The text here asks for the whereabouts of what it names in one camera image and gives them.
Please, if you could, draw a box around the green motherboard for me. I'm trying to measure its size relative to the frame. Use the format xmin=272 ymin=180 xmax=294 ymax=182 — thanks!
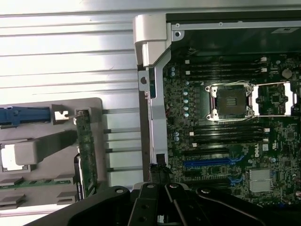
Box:
xmin=163 ymin=53 xmax=301 ymax=209

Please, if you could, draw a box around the silver chipset heatsink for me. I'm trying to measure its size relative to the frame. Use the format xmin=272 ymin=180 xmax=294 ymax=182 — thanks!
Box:
xmin=248 ymin=168 xmax=274 ymax=193

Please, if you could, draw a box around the CPU socket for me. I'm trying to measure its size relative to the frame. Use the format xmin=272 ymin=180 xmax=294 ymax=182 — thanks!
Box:
xmin=205 ymin=82 xmax=256 ymax=122

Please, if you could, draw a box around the blue expansion slot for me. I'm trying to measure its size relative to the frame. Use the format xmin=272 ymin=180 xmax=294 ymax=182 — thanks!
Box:
xmin=182 ymin=158 xmax=230 ymax=170

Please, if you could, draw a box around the round coin battery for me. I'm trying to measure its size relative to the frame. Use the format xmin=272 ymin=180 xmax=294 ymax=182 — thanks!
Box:
xmin=281 ymin=68 xmax=293 ymax=80

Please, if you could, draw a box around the hard disk in blue caddy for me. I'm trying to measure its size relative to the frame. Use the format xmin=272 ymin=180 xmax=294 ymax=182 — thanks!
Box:
xmin=0 ymin=105 xmax=52 ymax=128

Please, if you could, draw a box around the silver CPU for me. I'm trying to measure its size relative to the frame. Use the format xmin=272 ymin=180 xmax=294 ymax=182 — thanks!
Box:
xmin=0 ymin=143 xmax=18 ymax=172

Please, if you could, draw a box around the green RAM stick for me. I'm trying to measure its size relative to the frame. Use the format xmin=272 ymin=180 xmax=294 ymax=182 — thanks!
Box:
xmin=0 ymin=179 xmax=74 ymax=188

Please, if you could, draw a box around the metal socket cover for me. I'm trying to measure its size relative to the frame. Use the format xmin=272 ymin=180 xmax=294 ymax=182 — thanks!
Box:
xmin=252 ymin=81 xmax=301 ymax=118

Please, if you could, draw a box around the black expansion slot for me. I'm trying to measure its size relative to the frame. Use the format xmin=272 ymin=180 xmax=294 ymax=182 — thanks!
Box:
xmin=182 ymin=147 xmax=230 ymax=158

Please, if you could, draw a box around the grey parts rack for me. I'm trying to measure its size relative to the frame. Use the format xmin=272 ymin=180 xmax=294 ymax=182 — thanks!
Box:
xmin=0 ymin=97 xmax=111 ymax=208

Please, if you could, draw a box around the open black PC case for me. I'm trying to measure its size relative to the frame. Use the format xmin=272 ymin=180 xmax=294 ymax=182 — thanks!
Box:
xmin=132 ymin=13 xmax=301 ymax=209

